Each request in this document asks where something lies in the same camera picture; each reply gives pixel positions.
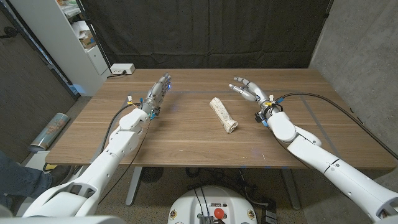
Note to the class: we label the red emergency stop button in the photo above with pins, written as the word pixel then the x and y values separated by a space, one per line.
pixel 219 213

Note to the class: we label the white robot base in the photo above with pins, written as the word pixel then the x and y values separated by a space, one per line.
pixel 192 205

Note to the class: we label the white paper stack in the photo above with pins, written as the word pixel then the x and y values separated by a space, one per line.
pixel 79 28

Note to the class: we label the brown cardboard box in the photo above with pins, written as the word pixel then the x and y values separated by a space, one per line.
pixel 88 40

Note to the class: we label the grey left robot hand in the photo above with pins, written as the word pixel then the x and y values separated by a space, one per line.
pixel 157 93

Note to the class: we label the round black floor fan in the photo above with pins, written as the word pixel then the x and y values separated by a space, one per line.
pixel 151 174

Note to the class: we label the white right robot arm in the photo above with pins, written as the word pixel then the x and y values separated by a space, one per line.
pixel 326 161

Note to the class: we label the black foot pedal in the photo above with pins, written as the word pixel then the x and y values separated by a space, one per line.
pixel 270 214

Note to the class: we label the beige patterned pen bag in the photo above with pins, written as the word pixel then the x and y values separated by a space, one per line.
pixel 222 113

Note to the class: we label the grey metal table leg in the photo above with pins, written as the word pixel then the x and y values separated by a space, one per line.
pixel 290 189
pixel 134 186

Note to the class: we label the black backdrop cloth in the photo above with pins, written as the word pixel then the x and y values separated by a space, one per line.
pixel 205 31

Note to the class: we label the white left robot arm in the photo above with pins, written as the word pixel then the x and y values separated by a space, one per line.
pixel 115 152

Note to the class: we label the white shelf cabinet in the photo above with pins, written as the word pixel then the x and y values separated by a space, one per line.
pixel 59 40

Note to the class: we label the perforated panel partition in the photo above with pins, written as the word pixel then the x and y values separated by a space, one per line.
pixel 28 93

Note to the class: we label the person's leg in jeans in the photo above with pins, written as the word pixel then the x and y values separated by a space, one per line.
pixel 18 180

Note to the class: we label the white robot torso edge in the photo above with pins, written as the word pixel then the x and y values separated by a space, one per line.
pixel 62 220

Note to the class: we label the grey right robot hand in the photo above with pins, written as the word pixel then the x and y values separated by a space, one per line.
pixel 253 90

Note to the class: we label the white power strip box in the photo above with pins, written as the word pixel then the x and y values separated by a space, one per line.
pixel 122 68

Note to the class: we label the dark person's shoe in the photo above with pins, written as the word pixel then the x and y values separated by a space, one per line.
pixel 60 174

